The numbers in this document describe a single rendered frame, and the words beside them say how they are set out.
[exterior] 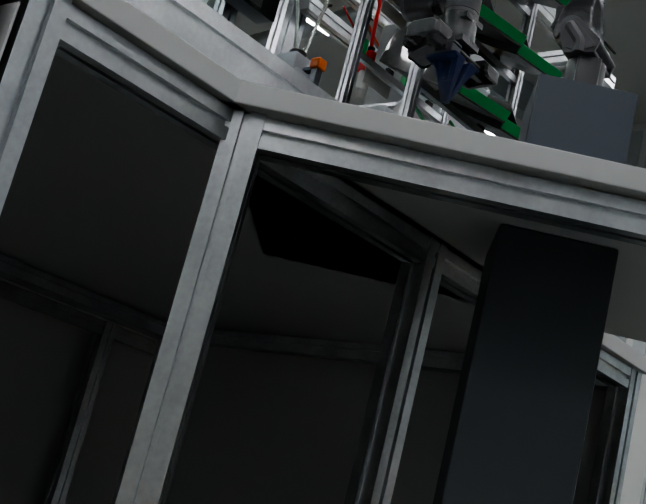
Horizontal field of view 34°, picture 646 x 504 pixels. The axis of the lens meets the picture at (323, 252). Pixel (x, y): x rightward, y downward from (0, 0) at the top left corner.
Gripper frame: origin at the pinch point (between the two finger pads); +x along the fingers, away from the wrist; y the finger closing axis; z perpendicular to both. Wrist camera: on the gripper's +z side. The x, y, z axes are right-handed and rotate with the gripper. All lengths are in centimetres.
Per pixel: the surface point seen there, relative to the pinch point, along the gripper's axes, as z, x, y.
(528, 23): 21, -43, -52
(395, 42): 33.1, -25.8, -24.0
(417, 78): 22.1, -14.0, -19.6
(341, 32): 118, -83, -97
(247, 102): -6, 26, 45
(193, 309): -4, 51, 43
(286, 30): 124, -75, -79
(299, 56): 17.8, 0.8, 15.6
